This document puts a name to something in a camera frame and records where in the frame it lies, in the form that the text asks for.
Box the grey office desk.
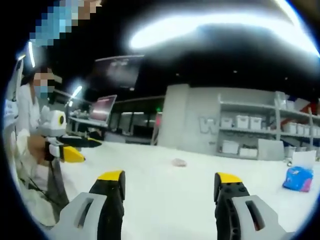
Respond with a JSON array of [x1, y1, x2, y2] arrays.
[[68, 116, 111, 137]]

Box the desk computer monitor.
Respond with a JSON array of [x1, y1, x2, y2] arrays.
[[89, 94, 118, 126]]

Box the rows of white storage boxes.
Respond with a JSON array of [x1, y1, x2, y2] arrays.
[[221, 114, 320, 158]]

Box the white chest device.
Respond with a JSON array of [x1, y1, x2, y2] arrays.
[[3, 98, 20, 121]]

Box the blue printed packet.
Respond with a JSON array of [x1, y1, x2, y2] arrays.
[[282, 166, 315, 193]]

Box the grey board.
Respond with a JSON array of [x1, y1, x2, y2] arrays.
[[257, 138, 286, 161]]

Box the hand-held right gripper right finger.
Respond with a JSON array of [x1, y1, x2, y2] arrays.
[[214, 171, 296, 240]]

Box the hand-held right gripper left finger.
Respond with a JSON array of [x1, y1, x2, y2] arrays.
[[53, 170, 126, 240]]

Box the person's left hand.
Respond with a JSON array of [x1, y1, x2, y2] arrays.
[[27, 135, 50, 166]]

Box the clear resealable bag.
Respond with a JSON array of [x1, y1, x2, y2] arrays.
[[171, 157, 188, 168]]

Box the ceiling-hung dark screen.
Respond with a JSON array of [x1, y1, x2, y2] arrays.
[[91, 54, 145, 90]]

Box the long ceiling light strip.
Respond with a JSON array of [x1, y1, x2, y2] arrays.
[[129, 22, 318, 51]]

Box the grey metal shelving rack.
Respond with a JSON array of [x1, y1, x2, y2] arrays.
[[217, 91, 320, 161]]

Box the white card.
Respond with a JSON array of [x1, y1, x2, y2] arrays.
[[292, 150, 317, 171]]

